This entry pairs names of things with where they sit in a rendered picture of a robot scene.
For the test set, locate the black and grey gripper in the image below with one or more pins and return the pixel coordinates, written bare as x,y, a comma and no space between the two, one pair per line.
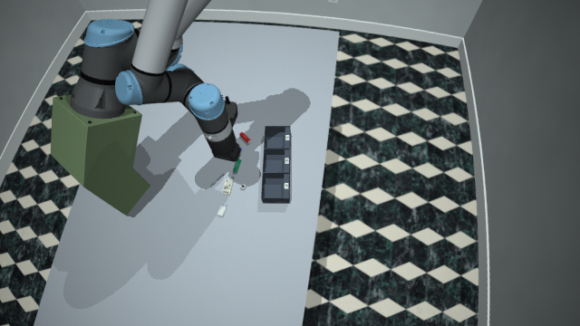
223,144

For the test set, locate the dark grey rack of three bins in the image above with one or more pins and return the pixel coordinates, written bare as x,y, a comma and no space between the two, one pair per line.
276,165

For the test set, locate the white domino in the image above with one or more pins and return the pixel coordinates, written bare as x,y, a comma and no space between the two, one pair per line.
227,187

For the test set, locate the green aa battery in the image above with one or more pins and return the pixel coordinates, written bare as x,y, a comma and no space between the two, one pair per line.
237,165

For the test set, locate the white usb stick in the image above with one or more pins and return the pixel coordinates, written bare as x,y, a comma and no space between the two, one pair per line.
222,210

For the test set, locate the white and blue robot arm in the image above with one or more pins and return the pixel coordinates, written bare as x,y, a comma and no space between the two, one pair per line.
110,45

